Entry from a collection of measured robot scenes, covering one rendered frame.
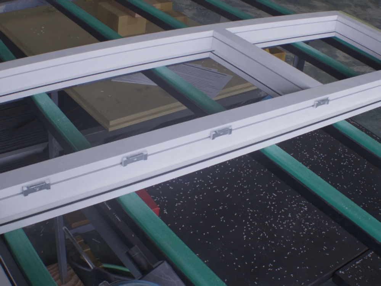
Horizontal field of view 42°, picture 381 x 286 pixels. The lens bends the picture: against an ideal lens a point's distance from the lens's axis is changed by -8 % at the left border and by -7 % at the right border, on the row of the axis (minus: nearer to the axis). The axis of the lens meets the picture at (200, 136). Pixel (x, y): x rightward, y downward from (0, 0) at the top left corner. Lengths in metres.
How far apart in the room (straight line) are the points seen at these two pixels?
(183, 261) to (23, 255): 0.25
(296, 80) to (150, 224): 0.57
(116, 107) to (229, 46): 0.43
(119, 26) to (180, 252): 1.47
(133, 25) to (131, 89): 0.51
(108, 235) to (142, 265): 0.76
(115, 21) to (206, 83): 0.55
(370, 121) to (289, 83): 2.06
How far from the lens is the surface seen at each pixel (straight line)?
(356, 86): 1.32
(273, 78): 1.33
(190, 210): 1.34
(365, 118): 3.34
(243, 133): 1.07
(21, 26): 2.34
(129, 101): 1.69
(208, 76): 1.90
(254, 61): 1.37
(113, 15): 2.21
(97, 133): 1.58
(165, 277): 0.53
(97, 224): 1.34
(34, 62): 1.24
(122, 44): 1.34
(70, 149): 1.07
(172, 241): 0.85
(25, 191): 0.85
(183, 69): 1.93
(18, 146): 2.05
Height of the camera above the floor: 1.44
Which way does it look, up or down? 31 degrees down
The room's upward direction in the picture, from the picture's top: 8 degrees clockwise
